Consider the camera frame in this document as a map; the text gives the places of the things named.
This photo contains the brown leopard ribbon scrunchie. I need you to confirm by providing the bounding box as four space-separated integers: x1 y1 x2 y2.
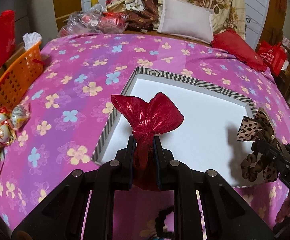
236 107 281 183

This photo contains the red satin bow scrunchie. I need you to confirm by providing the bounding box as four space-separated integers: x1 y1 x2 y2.
111 92 184 191

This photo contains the striped shallow white box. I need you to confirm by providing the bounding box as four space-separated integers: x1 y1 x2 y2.
90 67 256 186

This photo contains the pink floral bed sheet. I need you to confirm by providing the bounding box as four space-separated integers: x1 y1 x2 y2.
0 35 290 233

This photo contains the wrapped egg candy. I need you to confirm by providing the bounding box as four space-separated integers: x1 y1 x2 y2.
0 121 16 147
10 103 31 131
0 107 11 125

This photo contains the red shopping bag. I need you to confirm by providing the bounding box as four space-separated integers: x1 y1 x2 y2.
257 40 287 77

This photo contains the red heart cushion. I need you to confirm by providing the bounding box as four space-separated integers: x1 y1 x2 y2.
211 29 268 72

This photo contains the orange plastic basket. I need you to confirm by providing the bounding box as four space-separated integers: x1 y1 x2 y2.
0 42 44 110

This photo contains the white small pillow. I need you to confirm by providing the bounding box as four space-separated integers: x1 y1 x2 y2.
157 0 214 44

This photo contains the clear plastic bag of items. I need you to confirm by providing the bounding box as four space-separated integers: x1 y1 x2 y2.
58 4 128 37

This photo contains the white tissue in basket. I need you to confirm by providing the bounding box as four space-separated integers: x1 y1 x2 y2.
23 32 42 51

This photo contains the santa plush toy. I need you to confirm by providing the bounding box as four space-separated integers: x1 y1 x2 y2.
105 0 126 13

